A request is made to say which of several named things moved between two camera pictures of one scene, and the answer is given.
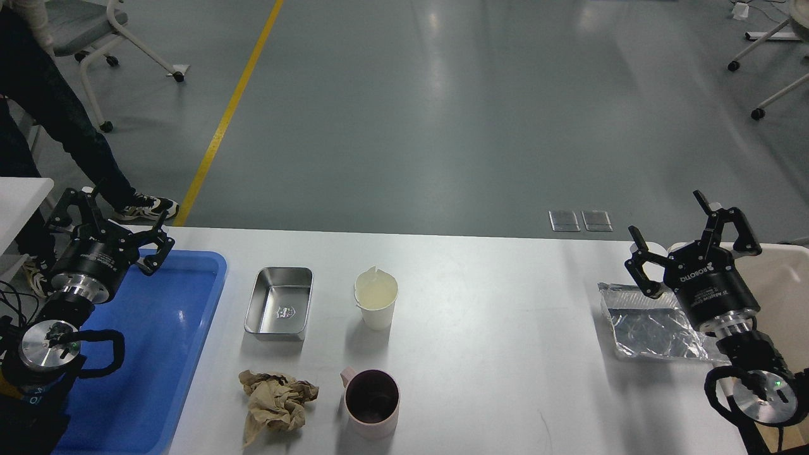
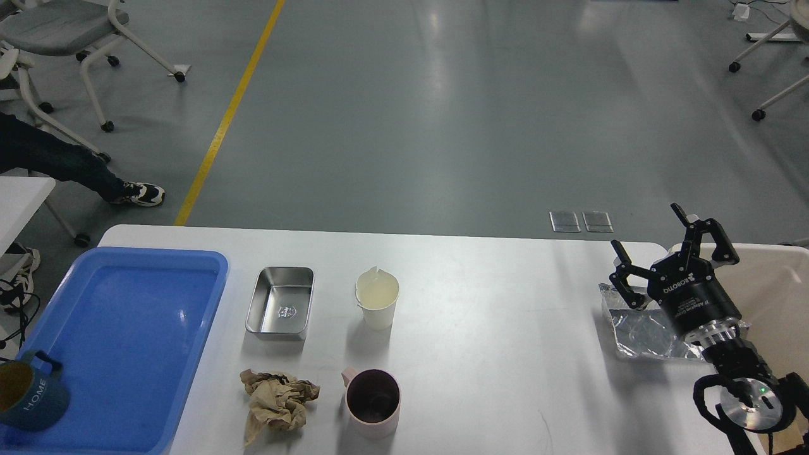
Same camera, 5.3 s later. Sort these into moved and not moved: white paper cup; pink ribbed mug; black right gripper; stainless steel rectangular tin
Moved: black right gripper
Not moved: stainless steel rectangular tin; white paper cup; pink ribbed mug
